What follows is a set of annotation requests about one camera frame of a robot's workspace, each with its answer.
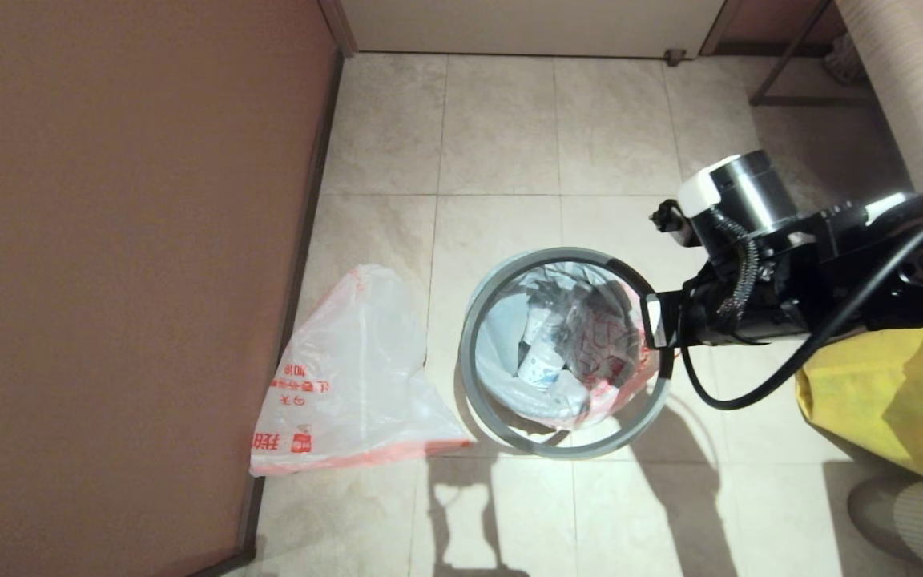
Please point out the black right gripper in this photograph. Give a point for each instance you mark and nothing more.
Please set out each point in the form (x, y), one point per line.
(718, 316)

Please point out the brown cabinet side panel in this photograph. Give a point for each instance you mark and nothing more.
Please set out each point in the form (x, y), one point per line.
(109, 280)

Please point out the small metal door stopper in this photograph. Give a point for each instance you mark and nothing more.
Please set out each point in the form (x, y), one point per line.
(674, 57)

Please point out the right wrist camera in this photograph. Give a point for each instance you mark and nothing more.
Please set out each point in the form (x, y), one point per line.
(674, 228)

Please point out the black round trash bin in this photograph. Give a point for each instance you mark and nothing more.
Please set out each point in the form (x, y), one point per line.
(521, 425)

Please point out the white crumpled fabric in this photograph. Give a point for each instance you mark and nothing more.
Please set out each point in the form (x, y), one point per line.
(844, 62)

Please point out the clear plastic water bottle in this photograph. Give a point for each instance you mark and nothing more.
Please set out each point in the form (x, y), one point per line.
(542, 365)

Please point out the brown metal table frame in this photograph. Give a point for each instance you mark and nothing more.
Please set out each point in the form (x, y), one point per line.
(810, 102)

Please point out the yellow fabric bag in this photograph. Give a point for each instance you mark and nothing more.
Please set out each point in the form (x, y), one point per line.
(894, 401)

